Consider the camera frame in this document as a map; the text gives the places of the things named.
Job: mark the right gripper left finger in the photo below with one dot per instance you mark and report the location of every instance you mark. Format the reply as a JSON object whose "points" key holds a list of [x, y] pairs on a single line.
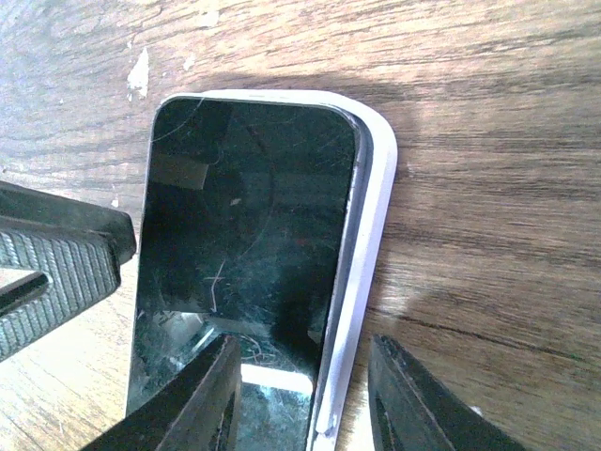
{"points": [[198, 410]]}

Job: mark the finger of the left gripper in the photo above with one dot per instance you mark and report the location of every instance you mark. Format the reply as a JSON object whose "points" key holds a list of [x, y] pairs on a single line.
{"points": [[68, 271], [53, 210]]}

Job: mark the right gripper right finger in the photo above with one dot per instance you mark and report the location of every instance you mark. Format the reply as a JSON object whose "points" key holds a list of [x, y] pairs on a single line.
{"points": [[410, 409]]}

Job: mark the lavender phone case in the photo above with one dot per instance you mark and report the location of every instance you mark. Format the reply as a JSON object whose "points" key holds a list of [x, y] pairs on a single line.
{"points": [[342, 336]]}

